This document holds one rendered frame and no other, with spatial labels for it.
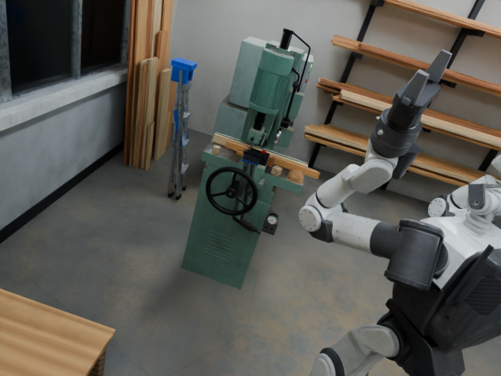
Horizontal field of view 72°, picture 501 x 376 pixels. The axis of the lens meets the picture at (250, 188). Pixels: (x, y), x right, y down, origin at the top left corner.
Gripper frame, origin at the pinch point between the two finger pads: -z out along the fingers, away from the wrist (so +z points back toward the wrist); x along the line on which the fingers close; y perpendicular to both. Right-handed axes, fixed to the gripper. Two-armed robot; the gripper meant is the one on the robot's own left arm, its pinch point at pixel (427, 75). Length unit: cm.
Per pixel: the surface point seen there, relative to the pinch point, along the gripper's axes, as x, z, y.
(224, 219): 22, 148, -67
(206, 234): 12, 162, -72
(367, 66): 301, 176, -113
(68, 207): -32, 196, -177
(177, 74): 77, 124, -173
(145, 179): 38, 226, -183
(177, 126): 65, 161, -162
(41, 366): -86, 98, -46
